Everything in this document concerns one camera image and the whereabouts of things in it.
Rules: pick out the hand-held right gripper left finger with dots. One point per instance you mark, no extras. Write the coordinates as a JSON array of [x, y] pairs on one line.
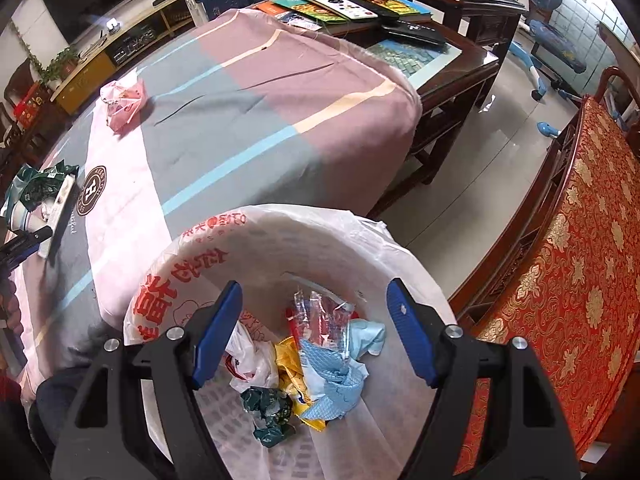
[[215, 335]]

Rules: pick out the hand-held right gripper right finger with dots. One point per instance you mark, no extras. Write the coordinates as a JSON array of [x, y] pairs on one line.
[[415, 335]]

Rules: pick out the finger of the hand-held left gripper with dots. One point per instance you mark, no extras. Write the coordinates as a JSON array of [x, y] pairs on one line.
[[25, 247]]

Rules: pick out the white plastic bag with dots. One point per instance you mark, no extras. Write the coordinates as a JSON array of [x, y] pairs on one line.
[[255, 360]]

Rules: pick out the blue face mask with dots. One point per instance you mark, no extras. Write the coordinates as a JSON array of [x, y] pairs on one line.
[[367, 335], [335, 385]]

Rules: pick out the white ointment box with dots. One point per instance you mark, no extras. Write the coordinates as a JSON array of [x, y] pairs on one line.
[[62, 210]]

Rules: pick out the green snack bag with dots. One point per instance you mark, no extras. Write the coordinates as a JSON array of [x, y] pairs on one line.
[[35, 185]]

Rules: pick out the yellow snack bag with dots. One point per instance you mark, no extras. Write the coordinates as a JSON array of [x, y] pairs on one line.
[[287, 365]]

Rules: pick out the dark bag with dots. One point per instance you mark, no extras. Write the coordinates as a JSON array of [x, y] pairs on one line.
[[267, 410]]

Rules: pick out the clear plastic wrapper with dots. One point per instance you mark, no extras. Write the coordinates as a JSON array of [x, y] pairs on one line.
[[320, 320]]

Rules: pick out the white trash bin with liner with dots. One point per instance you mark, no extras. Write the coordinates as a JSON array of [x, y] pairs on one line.
[[300, 240]]

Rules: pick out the pink plastic bag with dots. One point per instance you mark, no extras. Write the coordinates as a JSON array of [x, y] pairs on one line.
[[122, 105]]

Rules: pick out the red gift box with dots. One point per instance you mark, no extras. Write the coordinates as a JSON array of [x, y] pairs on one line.
[[32, 105]]

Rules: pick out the dark wooden armchair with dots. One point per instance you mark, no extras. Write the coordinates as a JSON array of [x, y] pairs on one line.
[[17, 77]]

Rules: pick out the yellow wooden tv cabinet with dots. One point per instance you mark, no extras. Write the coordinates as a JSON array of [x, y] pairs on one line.
[[82, 80]]

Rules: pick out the potted green plant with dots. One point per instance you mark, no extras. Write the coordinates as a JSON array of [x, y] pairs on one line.
[[62, 65]]

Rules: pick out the plaid tablecloth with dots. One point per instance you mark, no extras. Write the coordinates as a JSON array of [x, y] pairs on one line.
[[225, 110]]

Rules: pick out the black stereo receiver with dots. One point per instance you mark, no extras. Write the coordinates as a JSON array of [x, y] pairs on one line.
[[130, 45]]

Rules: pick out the small white device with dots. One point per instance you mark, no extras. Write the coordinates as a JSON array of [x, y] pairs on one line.
[[112, 25]]

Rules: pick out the glass top coffee table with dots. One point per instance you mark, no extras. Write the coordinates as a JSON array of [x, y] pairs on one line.
[[450, 85]]

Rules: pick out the blue mosaic picture mat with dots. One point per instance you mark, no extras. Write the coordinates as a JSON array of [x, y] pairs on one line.
[[410, 57]]

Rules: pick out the white playpen fence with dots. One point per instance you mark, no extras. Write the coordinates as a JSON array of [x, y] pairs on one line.
[[190, 0]]

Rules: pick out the wide black remote control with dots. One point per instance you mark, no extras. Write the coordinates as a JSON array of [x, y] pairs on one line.
[[415, 33]]

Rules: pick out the dark wooden side table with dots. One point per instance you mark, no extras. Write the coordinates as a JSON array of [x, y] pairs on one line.
[[480, 15]]

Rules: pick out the blue children's swivel chair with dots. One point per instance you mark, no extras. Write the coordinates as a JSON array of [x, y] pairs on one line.
[[555, 40]]

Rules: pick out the slim black remote control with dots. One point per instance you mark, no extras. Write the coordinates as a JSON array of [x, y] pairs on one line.
[[375, 7]]

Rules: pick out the orange picture book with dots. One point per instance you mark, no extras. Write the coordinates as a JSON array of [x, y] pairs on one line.
[[267, 9]]

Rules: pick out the large blue picture book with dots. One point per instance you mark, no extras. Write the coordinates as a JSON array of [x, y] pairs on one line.
[[400, 2]]

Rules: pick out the green picture book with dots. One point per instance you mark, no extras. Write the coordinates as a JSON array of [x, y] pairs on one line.
[[300, 7]]

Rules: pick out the white remote control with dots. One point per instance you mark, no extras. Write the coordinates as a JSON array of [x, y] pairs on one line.
[[325, 2]]

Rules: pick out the dark wooden sofa frame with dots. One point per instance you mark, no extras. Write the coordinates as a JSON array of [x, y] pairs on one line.
[[520, 245]]

